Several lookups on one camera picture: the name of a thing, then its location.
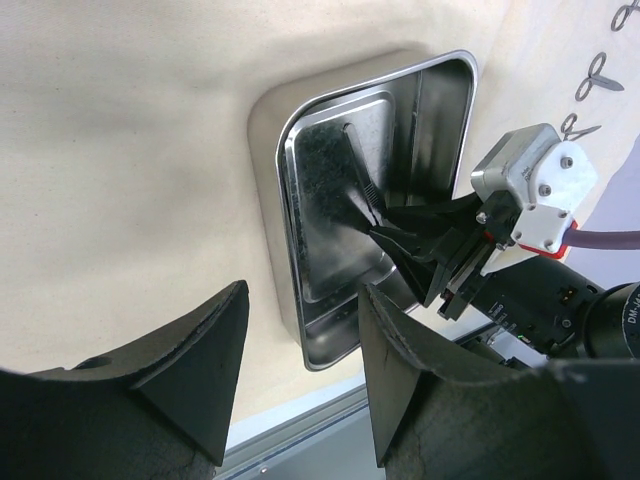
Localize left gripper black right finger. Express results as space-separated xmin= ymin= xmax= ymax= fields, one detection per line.
xmin=358 ymin=286 xmax=639 ymax=479

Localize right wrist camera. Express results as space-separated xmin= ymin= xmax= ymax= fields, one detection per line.
xmin=471 ymin=123 xmax=598 ymax=276

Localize steel surgical scissors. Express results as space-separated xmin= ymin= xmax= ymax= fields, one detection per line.
xmin=560 ymin=113 xmax=602 ymax=141

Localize steel instrument tray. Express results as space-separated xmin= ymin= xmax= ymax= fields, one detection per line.
xmin=247 ymin=49 xmax=479 ymax=371

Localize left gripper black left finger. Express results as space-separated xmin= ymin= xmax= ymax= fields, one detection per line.
xmin=1 ymin=280 xmax=249 ymax=479

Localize aluminium front rail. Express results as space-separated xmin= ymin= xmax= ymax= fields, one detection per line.
xmin=214 ymin=371 xmax=386 ymax=479

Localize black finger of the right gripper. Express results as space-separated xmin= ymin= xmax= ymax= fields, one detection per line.
xmin=385 ymin=193 xmax=482 ymax=233
xmin=369 ymin=227 xmax=449 ymax=307

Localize steel scalpel handle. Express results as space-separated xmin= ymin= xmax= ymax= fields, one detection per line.
xmin=342 ymin=123 xmax=386 ymax=225

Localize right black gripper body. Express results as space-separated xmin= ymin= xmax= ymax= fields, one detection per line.
xmin=428 ymin=192 xmax=602 ymax=358

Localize beige cloth wrap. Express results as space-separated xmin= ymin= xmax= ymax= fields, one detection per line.
xmin=1 ymin=1 xmax=639 ymax=420

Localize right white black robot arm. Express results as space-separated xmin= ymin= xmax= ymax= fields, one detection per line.
xmin=369 ymin=191 xmax=639 ymax=359

